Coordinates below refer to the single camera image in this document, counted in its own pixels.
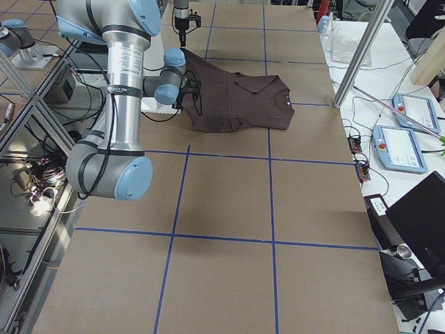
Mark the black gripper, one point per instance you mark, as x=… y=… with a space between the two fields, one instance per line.
x=183 y=91
x=180 y=23

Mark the dark brown t-shirt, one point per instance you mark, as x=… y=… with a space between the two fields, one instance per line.
x=232 y=101

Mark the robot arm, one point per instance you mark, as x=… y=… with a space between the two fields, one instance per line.
x=109 y=162
x=180 y=9

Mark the red cylinder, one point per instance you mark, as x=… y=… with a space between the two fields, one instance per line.
x=323 y=8

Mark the clear plastic bag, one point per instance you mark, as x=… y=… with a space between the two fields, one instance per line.
x=343 y=48

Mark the small circuit board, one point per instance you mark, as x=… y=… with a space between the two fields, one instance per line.
x=354 y=144

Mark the near blue teach pendant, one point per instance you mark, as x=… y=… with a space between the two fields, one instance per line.
x=398 y=150

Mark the blue teach pendant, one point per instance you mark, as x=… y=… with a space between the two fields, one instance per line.
x=398 y=150
x=420 y=109

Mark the far blue teach pendant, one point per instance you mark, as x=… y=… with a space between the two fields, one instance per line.
x=420 y=109

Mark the black laptop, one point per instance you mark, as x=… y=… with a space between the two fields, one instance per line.
x=418 y=218

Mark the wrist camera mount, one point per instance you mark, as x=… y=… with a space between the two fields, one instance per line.
x=196 y=18

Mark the aluminium frame post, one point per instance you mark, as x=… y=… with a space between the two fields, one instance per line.
x=371 y=31

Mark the aluminium frame rail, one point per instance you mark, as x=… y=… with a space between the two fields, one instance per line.
x=48 y=106

